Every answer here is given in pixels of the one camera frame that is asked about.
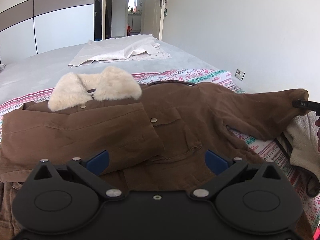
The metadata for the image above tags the brown coat with fur collar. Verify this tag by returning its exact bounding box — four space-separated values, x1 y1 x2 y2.
1 67 309 239

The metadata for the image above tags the white bedroom door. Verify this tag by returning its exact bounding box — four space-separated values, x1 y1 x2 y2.
140 0 166 40

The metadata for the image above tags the white fleece garment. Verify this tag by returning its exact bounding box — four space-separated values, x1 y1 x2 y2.
285 110 320 198

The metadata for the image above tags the patterned pink teal blanket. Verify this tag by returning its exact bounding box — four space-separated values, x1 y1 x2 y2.
1 69 319 232

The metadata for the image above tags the grey bed sheet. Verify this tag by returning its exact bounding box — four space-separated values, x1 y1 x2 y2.
1 41 217 103

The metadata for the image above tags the beige folded sheet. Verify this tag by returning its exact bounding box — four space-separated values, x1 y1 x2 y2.
68 34 171 67

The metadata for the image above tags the white grey sliding wardrobe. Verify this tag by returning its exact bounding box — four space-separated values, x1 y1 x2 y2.
1 0 94 64

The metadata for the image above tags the wall power outlet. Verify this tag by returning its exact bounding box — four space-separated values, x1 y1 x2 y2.
235 69 245 81

